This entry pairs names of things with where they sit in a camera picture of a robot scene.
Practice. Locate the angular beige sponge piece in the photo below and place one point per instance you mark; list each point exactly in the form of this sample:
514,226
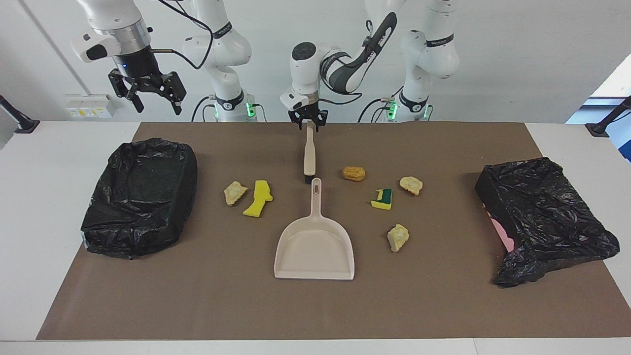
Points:
235,193

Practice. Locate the beige hand brush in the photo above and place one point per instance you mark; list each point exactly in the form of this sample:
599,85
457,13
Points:
309,153

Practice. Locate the brown table mat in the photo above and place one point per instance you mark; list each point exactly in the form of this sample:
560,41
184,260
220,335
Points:
434,296

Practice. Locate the ridged beige orange sponge piece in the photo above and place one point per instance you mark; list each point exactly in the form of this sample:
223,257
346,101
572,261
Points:
398,237

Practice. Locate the white wall conduit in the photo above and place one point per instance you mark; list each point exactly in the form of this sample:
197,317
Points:
54,47

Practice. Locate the bright yellow sponge piece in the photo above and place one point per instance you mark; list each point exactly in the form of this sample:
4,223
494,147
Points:
257,198

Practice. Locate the green yellow sponge piece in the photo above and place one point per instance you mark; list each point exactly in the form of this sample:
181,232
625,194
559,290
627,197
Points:
382,198

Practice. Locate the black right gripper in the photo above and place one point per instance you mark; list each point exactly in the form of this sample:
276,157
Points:
138,61

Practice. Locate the round beige sponge piece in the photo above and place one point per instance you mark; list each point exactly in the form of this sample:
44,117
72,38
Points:
411,185

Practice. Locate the beige plastic dustpan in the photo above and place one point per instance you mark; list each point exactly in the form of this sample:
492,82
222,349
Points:
315,246

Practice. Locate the pink bin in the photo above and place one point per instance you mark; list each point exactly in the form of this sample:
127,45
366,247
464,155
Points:
503,235

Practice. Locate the black bag lined bin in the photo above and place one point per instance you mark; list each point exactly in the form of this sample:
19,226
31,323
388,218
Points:
138,197

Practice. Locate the golden brown sponge piece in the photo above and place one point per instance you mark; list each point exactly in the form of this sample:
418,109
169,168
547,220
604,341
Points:
354,173

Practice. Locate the black trash bag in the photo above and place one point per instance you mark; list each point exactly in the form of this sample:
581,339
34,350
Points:
542,207

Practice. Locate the white wall socket box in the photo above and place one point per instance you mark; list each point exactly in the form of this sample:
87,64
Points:
91,106

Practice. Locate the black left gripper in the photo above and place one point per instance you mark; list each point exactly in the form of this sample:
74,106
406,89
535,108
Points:
308,114

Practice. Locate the black stand clamp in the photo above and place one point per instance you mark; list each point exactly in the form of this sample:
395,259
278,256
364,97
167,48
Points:
24,125
599,129

